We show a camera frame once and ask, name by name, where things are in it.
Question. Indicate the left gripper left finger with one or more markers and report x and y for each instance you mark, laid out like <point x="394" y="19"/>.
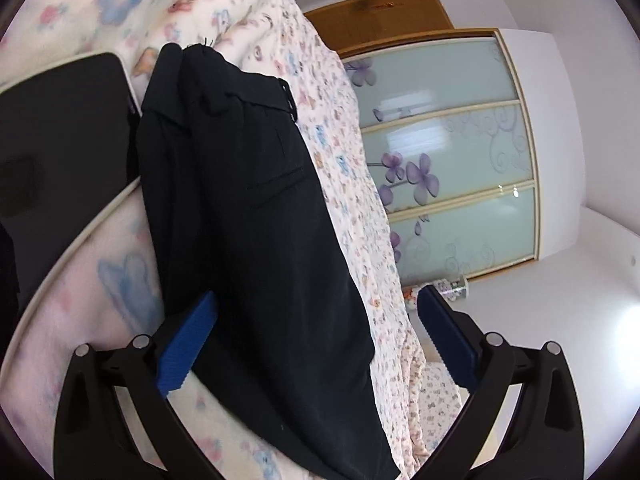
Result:
<point x="91" y="437"/>

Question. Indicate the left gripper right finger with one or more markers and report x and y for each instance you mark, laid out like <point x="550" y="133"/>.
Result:
<point x="544" y="439"/>

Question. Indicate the black pants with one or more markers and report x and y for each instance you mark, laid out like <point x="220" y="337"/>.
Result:
<point x="235" y="208"/>

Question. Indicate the plush toy tube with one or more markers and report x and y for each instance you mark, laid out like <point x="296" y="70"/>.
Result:
<point x="449" y="290"/>

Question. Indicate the sliding glass wardrobe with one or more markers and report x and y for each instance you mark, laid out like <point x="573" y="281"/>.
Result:
<point x="450" y="148"/>

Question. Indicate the wooden door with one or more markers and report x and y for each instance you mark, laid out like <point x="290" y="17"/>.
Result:
<point x="352" y="27"/>

